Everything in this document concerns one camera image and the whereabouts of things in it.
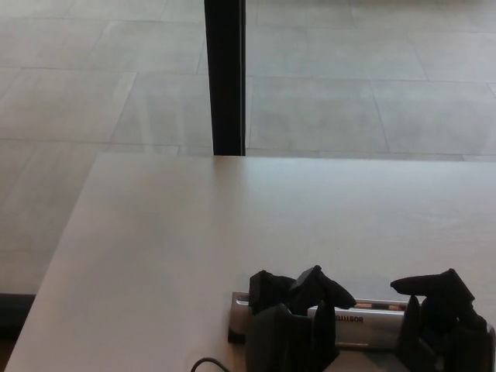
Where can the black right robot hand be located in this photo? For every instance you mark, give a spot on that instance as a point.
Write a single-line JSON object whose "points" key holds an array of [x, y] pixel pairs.
{"points": [[441, 321]]}

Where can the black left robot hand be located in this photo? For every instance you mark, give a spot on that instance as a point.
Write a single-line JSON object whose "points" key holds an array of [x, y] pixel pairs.
{"points": [[286, 321]]}

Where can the silver three-hole punch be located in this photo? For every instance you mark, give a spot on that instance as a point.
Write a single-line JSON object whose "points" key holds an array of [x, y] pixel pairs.
{"points": [[364, 321]]}

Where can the black vertical window frame post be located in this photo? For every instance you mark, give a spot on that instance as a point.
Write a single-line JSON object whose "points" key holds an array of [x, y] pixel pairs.
{"points": [[226, 77]]}

